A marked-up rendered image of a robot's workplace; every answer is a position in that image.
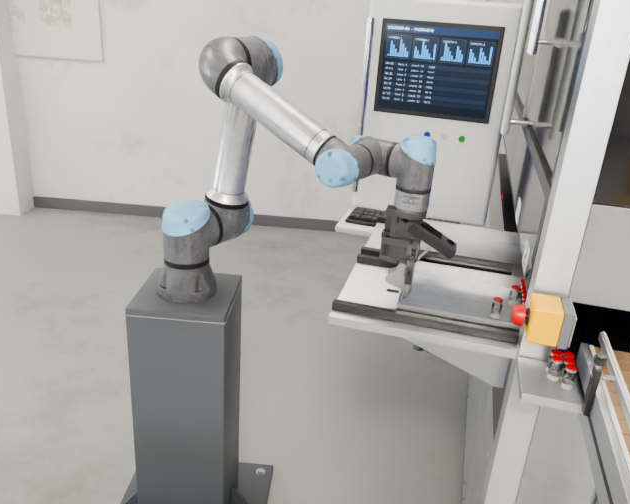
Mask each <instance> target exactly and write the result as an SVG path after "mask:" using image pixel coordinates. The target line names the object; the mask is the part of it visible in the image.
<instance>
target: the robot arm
mask: <svg viewBox="0 0 630 504"><path fill-rule="evenodd" d="M198 68H199V73H200V76H201V78H202V80H203V82H204V84H205V85H206V86H207V88H208V89H209V90H210V91H211V92H212V93H214V94H215V95H216V96H217V97H218V98H220V99H221V100H222V101H224V102H225V108H224V115H223V121H222V127H221V134H220V140H219V146H218V153H217V159H216V165H215V172H214V178H213V184H212V185H211V186H209V187H208V188H207V189H206V191H205V198H204V202H203V201H200V200H187V201H184V200H183V201H179V202H175V203H173V204H171V205H169V206H168V207H167V208H166V209H165V210H164V212H163V221H162V230H163V252H164V265H163V269H162V272H161V275H160V278H159V281H158V293H159V295H160V296H161V297H162V298H164V299H165V300H168V301H171V302H176V303H195V302H200V301H203V300H206V299H208V298H210V297H212V296H213V295H214V294H215V293H216V279H215V276H214V274H213V271H212V268H211V265H210V248H211V247H213V246H216V245H218V244H220V243H223V242H225V241H228V240H230V239H235V238H237V237H239V236H241V235H242V234H244V233H245V232H247V231H248V230H249V228H250V227H251V225H252V222H253V218H254V211H253V208H251V206H252V204H251V202H250V201H249V196H248V194H247V193H246V192H245V186H246V180H247V175H248V170H249V164H250V159H251V154H252V148H253V143H254V138H255V133H256V127H257V122H258V123H260V124H261V125H262V126H263V127H265V128H266V129H267V130H269V131H270V132H271V133H272V134H274V135H275V136H276V137H278V138H279V139H280V140H281V141H283V142H284V143H285V144H287V145H288V146H289V147H290V148H292V149H293V150H294V151H296V152H297V153H298V154H299V155H301V156H302V157H303V158H305V159H306V160H307V161H308V162H310V163H311V164H312V165H314V166H315V172H316V175H317V176H318V178H319V181H320V182H321V183H322V184H323V185H325V186H327V187H329V188H338V187H344V186H348V185H350V184H352V183H353V182H356V181H358V180H361V179H364V178H367V177H369V176H372V175H374V174H378V175H382V176H386V177H391V178H396V188H395V196H394V205H389V204H388V206H387V208H386V213H385V215H386V220H385V228H384V229H383V231H384V232H383V231H382V233H381V238H382V239H381V247H380V256H379V259H381V260H387V262H392V263H397V261H398V262H399V264H398V266H397V267H393V268H390V269H389V270H388V275H386V278H385V280H386V282H387V283H388V284H391V285H393V286H395V287H398V288H400V289H402V290H403V298H404V299H405V298H407V296H408V295H409V294H410V293H411V289H412V283H413V277H414V272H415V266H416V262H417V259H418V255H419V250H420V243H421V240H422V241H424V242H425V243H427V244H428V245H429V246H431V247H432V248H434V249H435V250H437V251H438V252H440V253H441V254H442V255H444V256H445V257H447V258H448V259H451V258H452V257H453V256H454V255H455V253H456V249H457V244H456V243H455V242H454V241H452V240H451V239H449V238H448V237H447V236H445V235H444V234H442V233H441V232H439V231H438V230H436V229H435V228H433V227H432V226H431V225H429V224H428V223H426V222H425V221H423V220H422V219H424V218H426V215H427V210H428V208H429V201H430V195H431V187H432V180H433V174H434V167H435V164H436V150H437V143H436V141H435V140H434V139H433V138H430V137H427V136H422V135H406V136H404V137H403V138H402V140H401V142H400V143H397V142H392V141H387V140H382V139H377V138H374V137H371V136H359V135H357V136H354V137H353V138H352V139H351V140H350V141H349V142H348V144H346V143H345V142H343V141H342V140H341V139H339V138H338V137H337V136H335V135H334V134H332V133H331V132H330V131H328V130H327V129H326V128H324V127H323V126H322V125H320V124H319V123H318V122H316V121H315V120H314V119H312V118H311V117H310V116H308V115H307V114H306V113H305V112H303V111H302V110H301V109H299V108H298V107H297V106H295V105H294V104H293V103H291V102H290V101H289V100H287V99H286V98H285V97H283V96H282V95H281V94H279V93H278V92H277V91H275V90H274V89H273V88H271V86H273V85H275V84H276V83H277V82H278V81H279V80H280V78H281V76H282V73H283V60H282V56H281V53H280V52H279V50H278V48H277V46H276V45H275V44H274V43H273V42H272V41H270V40H269V39H266V38H263V37H257V36H248V37H218V38H215V39H213V40H211V41H210V42H209V43H207V44H206V45H205V46H204V48H203V49H202V51H201V53H200V56H199V61H198ZM407 219H408V220H407Z"/></svg>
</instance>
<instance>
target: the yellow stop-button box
mask: <svg viewBox="0 0 630 504"><path fill-rule="evenodd" d="M526 313H527V319H526V320H525V321H524V327H525V335H526V341H527V342H529V343H534V344H540V345H545V346H551V347H556V346H557V348H560V349H567V347H568V343H569V340H570V336H571V332H572V328H573V325H574V321H575V317H576V315H575V312H574V308H573V305H572V302H571V299H570V298H564V297H561V298H560V297H556V296H550V295H544V294H538V293H532V294H531V295H530V300H529V304H528V308H527V311H526Z"/></svg>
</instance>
